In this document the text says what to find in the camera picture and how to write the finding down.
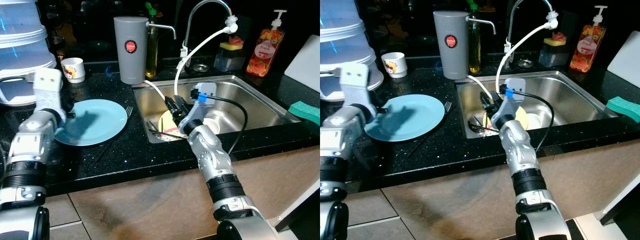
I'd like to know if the light blue plate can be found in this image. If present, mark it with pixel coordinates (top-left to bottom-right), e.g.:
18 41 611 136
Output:
54 99 129 147
364 94 446 143

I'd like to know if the black chopstick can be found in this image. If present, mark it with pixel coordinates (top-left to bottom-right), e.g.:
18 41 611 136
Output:
406 134 437 159
95 136 125 164

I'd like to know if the yellow patterned plate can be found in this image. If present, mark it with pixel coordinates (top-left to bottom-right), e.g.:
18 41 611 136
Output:
512 104 530 132
157 107 198 142

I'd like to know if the white printed mug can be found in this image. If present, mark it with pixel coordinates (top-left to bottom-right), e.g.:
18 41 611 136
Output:
381 52 407 79
61 57 86 84

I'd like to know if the yellow oil bottle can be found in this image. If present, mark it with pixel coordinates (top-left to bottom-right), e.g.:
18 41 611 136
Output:
467 0 482 74
145 2 160 78

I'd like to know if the grey water filter canister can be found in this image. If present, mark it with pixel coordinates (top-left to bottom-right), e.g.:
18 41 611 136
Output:
113 16 177 85
433 11 497 81

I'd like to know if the dark sponge holder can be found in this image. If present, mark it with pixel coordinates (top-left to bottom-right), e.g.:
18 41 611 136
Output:
538 45 570 69
214 49 246 73

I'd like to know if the chrome sink faucet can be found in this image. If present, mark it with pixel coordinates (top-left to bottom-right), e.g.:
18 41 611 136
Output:
505 0 557 63
181 0 236 68

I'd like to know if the stainless steel sink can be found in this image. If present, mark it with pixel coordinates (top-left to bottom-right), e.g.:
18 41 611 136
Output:
456 71 621 139
132 75 301 144

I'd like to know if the white stacked food container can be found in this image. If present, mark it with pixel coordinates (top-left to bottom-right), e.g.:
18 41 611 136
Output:
0 0 63 107
320 0 385 101

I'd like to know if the green sponge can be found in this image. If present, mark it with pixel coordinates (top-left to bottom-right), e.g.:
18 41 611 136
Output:
606 96 640 124
288 101 321 126

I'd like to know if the white cutting board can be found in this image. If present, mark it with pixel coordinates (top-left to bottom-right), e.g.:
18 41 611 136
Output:
606 31 640 89
284 47 321 94

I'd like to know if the beige sink cabinet front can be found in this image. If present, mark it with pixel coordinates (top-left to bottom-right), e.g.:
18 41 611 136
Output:
380 142 640 240
67 147 321 240

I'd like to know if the beige drawer front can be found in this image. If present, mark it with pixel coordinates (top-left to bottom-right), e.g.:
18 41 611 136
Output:
347 189 386 221
347 217 401 240
49 222 91 240
45 193 81 227

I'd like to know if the orange dish soap bottle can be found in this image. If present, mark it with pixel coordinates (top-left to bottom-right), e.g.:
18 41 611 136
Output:
246 10 288 78
570 5 609 74

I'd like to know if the white cabinet side panel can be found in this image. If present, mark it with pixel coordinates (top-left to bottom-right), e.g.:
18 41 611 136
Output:
265 184 321 232
597 187 640 226

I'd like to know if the black built-in appliance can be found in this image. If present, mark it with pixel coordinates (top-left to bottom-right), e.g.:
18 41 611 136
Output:
280 200 321 240
600 200 640 240

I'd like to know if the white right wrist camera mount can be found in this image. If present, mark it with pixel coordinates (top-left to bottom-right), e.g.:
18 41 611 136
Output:
490 78 527 129
178 82 219 137

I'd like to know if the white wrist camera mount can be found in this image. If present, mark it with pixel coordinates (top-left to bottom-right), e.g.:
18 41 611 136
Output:
178 82 219 137
490 78 527 129
32 68 69 120
339 62 379 120

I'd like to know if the thin white filter hose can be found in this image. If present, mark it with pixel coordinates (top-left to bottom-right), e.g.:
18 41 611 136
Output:
145 80 168 103
467 76 488 96

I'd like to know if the thick white faucet hose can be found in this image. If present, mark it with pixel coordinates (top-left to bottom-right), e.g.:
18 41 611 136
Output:
173 15 238 98
495 11 559 93

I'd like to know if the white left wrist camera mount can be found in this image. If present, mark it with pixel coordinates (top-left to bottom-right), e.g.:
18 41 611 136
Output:
32 68 69 120
339 62 379 120

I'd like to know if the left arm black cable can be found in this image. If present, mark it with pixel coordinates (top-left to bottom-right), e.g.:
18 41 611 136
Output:
0 75 37 84

